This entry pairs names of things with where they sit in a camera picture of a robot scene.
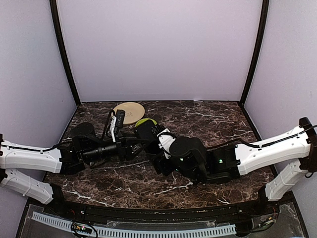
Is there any left black frame post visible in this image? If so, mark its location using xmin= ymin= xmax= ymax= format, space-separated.
xmin=49 ymin=0 xmax=81 ymax=107

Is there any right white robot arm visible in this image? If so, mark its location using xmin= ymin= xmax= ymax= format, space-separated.
xmin=149 ymin=118 xmax=317 ymax=215

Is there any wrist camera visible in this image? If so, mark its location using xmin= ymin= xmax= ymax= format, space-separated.
xmin=152 ymin=124 xmax=177 ymax=159
xmin=101 ymin=109 xmax=125 ymax=142

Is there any white slotted cable duct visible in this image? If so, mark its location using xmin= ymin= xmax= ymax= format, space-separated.
xmin=31 ymin=212 xmax=237 ymax=238

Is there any right black frame post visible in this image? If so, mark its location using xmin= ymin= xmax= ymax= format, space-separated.
xmin=239 ymin=0 xmax=270 ymax=107

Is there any beige round plate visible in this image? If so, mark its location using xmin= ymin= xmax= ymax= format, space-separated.
xmin=113 ymin=102 xmax=145 ymax=125

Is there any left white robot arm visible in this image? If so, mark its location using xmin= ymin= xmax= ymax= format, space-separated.
xmin=0 ymin=122 xmax=147 ymax=216

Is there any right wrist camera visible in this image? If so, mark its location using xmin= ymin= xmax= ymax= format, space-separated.
xmin=152 ymin=124 xmax=177 ymax=159

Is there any green plastic bowl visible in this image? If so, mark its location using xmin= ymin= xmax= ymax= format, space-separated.
xmin=135 ymin=118 xmax=158 ymax=128

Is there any black phone case bottom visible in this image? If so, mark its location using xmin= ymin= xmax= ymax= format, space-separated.
xmin=134 ymin=120 xmax=161 ymax=154

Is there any black front rail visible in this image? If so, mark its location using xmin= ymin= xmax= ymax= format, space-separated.
xmin=64 ymin=200 xmax=257 ymax=223

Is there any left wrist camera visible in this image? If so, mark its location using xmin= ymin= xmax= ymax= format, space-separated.
xmin=101 ymin=109 xmax=125 ymax=142

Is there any black frame post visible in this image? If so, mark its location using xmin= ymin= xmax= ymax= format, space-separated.
xmin=49 ymin=0 xmax=81 ymax=107
xmin=239 ymin=0 xmax=270 ymax=107

